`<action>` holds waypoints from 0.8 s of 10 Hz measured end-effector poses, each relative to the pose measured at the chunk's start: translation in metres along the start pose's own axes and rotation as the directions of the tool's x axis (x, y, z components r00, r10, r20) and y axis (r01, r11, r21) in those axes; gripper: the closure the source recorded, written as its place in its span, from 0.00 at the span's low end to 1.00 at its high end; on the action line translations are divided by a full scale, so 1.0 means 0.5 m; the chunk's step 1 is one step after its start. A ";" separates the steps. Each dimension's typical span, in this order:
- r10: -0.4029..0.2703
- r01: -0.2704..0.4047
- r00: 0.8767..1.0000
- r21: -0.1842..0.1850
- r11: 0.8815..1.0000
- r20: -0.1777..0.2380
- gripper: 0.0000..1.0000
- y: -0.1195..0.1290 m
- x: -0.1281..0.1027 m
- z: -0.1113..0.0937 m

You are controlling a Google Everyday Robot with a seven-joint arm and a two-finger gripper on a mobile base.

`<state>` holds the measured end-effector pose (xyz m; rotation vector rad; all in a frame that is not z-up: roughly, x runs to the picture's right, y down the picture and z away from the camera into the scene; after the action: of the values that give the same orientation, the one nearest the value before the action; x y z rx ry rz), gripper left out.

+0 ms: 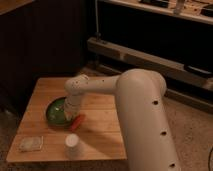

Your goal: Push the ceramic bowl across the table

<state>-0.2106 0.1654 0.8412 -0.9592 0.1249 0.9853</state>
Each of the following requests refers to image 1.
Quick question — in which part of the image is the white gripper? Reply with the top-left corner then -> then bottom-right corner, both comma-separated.
64,95 -> 81,121

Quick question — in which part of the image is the green ceramic bowl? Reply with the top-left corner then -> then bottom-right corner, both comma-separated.
45,97 -> 73,126

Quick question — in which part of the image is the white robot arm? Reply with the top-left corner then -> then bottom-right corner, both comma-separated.
64,69 -> 181,171

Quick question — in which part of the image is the orange carrot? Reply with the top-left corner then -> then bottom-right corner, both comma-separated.
69,114 -> 85,131

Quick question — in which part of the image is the white paper cup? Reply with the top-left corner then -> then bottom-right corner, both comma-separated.
65,133 -> 83,159

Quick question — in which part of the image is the metal pole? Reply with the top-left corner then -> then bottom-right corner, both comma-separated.
94,0 -> 101,41

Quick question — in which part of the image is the wooden shelf unit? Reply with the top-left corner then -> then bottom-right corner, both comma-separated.
86,0 -> 213,113

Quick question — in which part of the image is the black device on shelf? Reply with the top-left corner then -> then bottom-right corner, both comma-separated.
184,64 -> 213,78

